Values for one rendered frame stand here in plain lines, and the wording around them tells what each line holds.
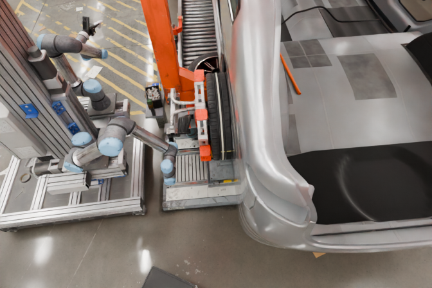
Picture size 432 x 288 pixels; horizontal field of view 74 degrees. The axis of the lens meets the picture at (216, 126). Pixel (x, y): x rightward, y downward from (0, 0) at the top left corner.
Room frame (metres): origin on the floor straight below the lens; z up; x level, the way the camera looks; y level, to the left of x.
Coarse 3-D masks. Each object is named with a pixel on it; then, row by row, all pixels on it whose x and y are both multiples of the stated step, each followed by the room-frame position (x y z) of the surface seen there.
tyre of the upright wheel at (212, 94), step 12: (216, 84) 1.37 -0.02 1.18; (216, 96) 1.28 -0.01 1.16; (228, 96) 1.27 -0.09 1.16; (216, 108) 1.20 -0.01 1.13; (228, 108) 1.20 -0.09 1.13; (216, 120) 1.14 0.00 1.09; (228, 120) 1.13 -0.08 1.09; (216, 132) 1.08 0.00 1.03; (228, 132) 1.08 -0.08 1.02; (216, 144) 1.05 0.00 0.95; (228, 144) 1.05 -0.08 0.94; (216, 156) 1.03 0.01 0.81; (228, 156) 1.04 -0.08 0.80
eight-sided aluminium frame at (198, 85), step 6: (198, 84) 1.44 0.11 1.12; (198, 90) 1.59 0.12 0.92; (198, 102) 1.27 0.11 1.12; (204, 102) 1.27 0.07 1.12; (198, 108) 1.23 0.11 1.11; (204, 108) 1.23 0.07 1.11; (204, 120) 1.17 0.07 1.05; (198, 126) 1.15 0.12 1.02; (204, 126) 1.15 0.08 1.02; (198, 132) 1.12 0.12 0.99; (204, 132) 1.12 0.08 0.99; (198, 138) 1.09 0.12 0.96; (204, 138) 1.09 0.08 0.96; (204, 144) 1.27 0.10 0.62
